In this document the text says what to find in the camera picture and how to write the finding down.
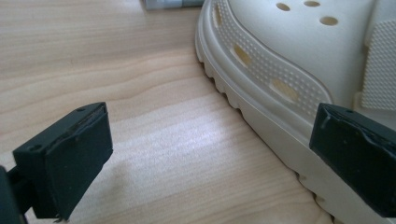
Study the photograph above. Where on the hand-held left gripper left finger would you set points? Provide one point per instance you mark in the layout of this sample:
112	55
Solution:
71	155

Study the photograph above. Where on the metal frame shoe rack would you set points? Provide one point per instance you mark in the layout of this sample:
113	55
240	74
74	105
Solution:
168	3

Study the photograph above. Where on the cream clog shoe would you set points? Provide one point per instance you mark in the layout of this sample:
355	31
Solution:
280	56

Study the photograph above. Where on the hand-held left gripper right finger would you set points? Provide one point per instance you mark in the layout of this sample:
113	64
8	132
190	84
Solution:
358	155

